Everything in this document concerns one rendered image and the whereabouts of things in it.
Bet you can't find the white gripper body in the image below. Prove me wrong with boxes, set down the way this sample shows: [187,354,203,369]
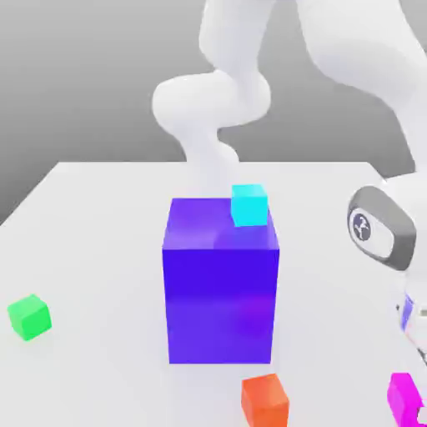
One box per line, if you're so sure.
[409,333,427,376]

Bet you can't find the small magenta cube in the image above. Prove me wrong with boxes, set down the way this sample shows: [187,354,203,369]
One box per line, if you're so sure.
[386,372,427,427]

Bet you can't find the small orange cube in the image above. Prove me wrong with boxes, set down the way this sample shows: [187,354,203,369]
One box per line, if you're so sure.
[240,373,290,427]

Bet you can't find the small cyan cube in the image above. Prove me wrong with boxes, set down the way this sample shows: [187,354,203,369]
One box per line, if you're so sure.
[230,183,269,229]

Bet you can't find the small green cube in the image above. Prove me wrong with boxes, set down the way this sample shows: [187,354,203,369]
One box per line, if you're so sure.
[7,293,53,343]

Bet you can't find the large purple box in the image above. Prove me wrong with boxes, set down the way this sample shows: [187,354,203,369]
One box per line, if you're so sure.
[162,197,280,365]

